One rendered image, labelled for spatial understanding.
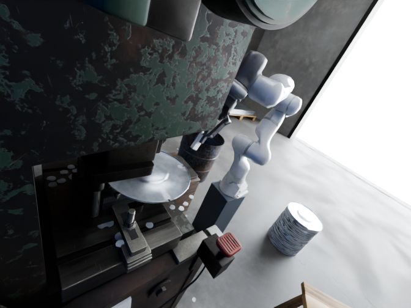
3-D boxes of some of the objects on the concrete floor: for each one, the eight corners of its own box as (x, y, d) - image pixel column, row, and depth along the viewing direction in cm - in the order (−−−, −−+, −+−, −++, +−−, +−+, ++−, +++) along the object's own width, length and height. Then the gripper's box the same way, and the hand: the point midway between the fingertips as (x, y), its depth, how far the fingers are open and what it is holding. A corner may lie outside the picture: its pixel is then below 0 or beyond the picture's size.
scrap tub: (194, 158, 235) (207, 124, 212) (215, 180, 211) (232, 145, 188) (164, 162, 207) (176, 123, 184) (185, 188, 183) (201, 147, 160)
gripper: (246, 108, 70) (208, 160, 73) (221, 95, 77) (188, 142, 80) (238, 99, 64) (198, 156, 67) (213, 85, 71) (177, 137, 74)
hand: (198, 141), depth 73 cm, fingers closed
